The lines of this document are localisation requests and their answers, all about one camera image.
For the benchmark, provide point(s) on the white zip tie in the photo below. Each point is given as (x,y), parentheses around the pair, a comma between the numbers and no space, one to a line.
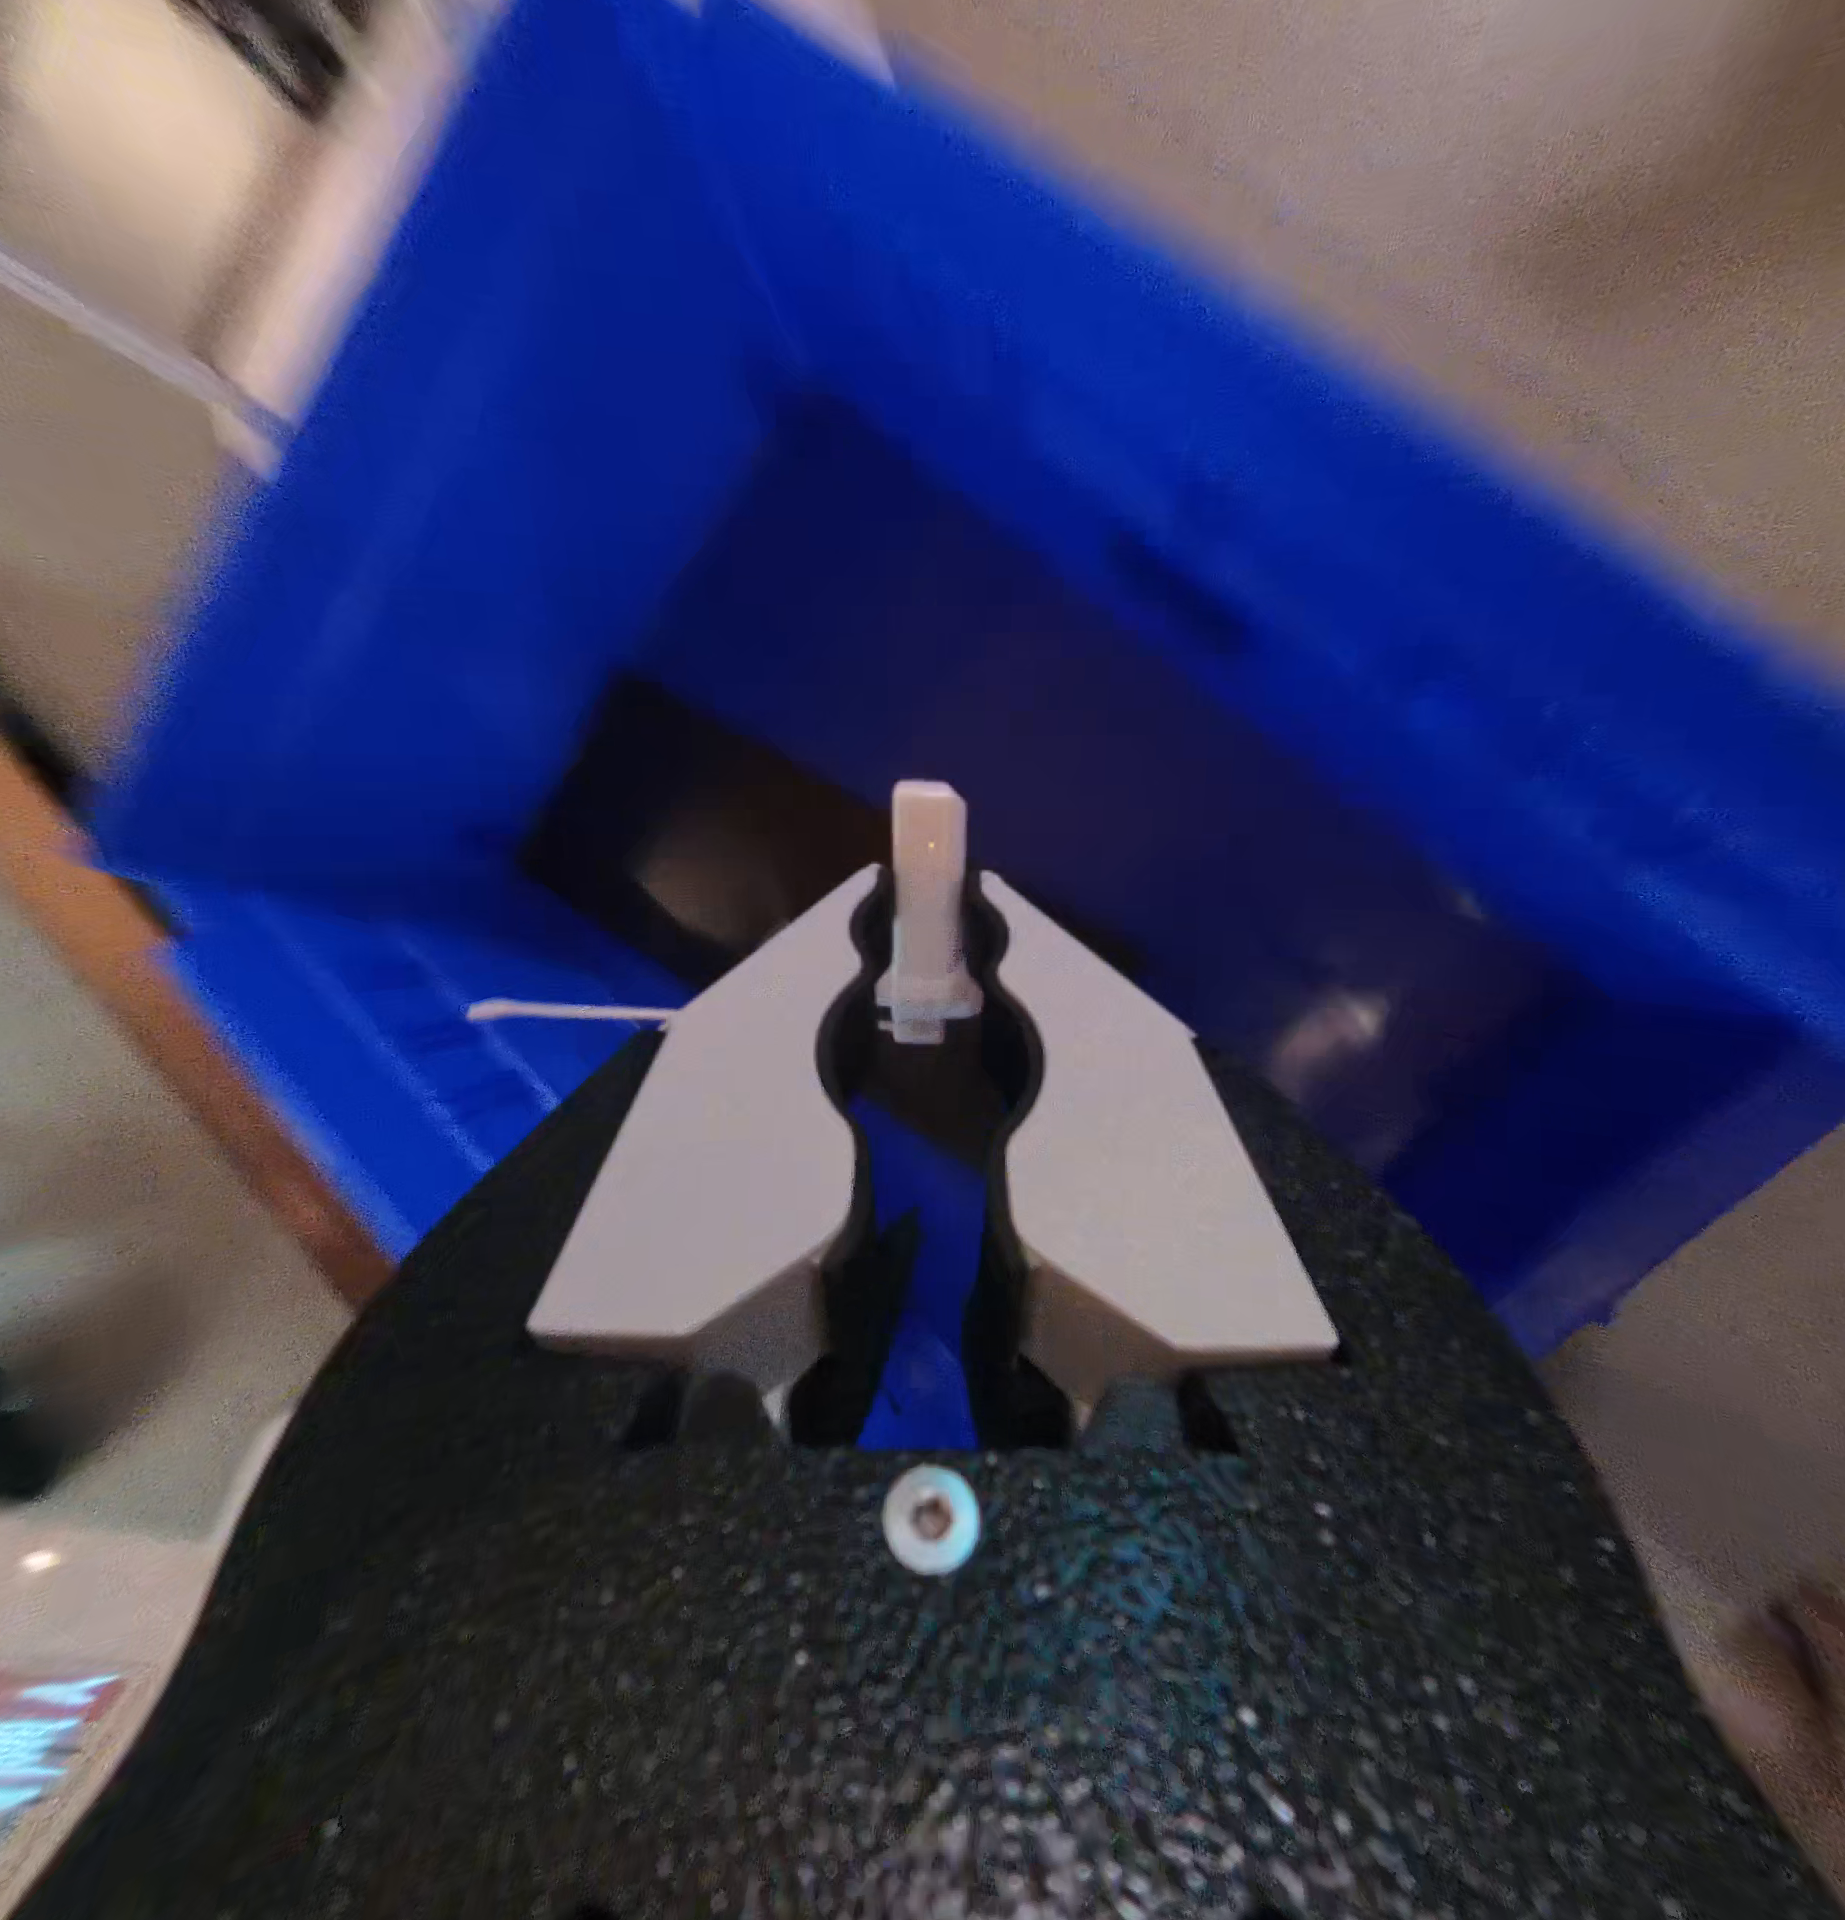
(562,1012)

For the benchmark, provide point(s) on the black glossy square plate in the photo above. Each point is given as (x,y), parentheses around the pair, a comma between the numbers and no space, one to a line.
(667,810)

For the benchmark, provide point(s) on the white plastic clip piece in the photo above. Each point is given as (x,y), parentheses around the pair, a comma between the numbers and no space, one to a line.
(926,886)

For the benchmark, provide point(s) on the blue plastic bin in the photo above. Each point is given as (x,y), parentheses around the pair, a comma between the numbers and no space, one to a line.
(1087,450)

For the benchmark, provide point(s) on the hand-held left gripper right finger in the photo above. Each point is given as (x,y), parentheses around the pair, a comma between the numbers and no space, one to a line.
(1146,1200)

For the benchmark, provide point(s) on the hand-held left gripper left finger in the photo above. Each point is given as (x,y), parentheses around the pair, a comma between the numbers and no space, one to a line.
(697,1186)

